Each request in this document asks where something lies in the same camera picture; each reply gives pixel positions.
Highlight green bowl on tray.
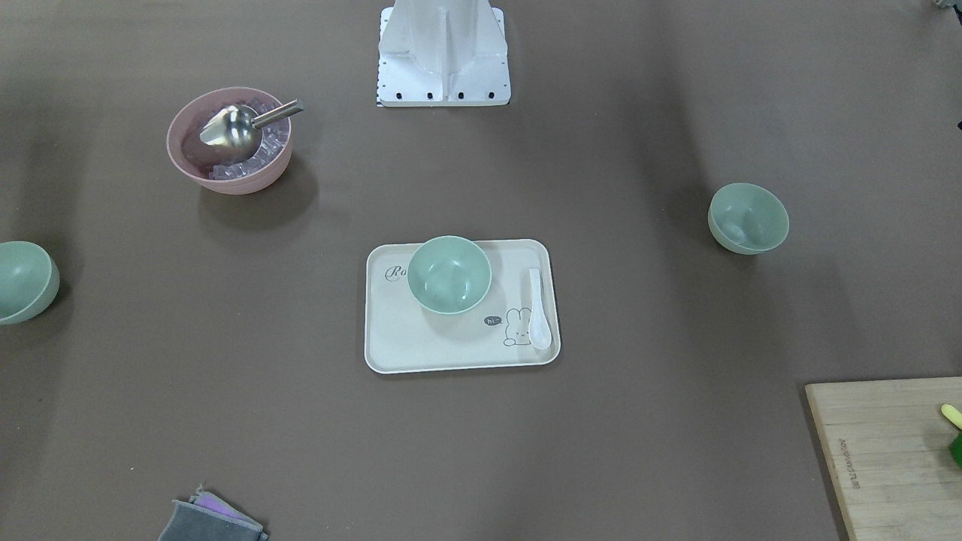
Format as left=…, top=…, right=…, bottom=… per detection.
left=407, top=235, right=494, bottom=316

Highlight white ceramic spoon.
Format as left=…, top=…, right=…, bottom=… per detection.
left=528, top=267, right=552, bottom=350

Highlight cream rabbit tray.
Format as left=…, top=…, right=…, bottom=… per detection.
left=364, top=239, right=562, bottom=374

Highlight yellow plastic knife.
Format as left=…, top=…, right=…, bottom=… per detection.
left=940, top=403, right=962, bottom=431

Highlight metal ice scoop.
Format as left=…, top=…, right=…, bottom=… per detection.
left=198, top=100, right=305, bottom=152

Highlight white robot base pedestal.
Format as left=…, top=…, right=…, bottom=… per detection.
left=376, top=1, right=512, bottom=107

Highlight green bowl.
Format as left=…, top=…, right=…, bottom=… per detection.
left=1, top=240, right=61, bottom=325
left=707, top=183, right=791, bottom=255
left=407, top=235, right=494, bottom=316

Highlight pink bowl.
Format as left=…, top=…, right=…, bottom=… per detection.
left=166, top=86, right=295, bottom=196

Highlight wooden cutting board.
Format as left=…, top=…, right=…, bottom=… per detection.
left=805, top=376, right=961, bottom=540

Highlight ice cubes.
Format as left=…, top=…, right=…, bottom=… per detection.
left=197, top=100, right=286, bottom=180

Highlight grey purple cloths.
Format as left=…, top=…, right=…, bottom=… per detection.
left=158, top=487, right=269, bottom=540

